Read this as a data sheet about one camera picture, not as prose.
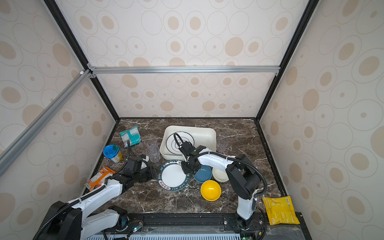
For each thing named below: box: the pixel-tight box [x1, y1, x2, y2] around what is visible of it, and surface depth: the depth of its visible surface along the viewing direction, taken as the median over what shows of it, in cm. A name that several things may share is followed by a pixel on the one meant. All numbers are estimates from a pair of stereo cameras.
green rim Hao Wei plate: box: [157, 160, 191, 192], surface depth 89 cm
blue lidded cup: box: [103, 144, 122, 163], surface depth 91 cm
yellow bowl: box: [200, 180, 222, 202], surface depth 83 cm
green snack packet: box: [119, 126, 142, 148], surface depth 108 cm
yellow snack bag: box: [262, 196, 300, 226], surface depth 77 cm
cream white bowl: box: [212, 167, 229, 183], surface depth 86 cm
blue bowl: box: [193, 165, 213, 183], surface depth 89 cm
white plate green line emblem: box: [166, 131, 195, 155], surface depth 105 cm
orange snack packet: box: [84, 167, 116, 191], surface depth 87 cm
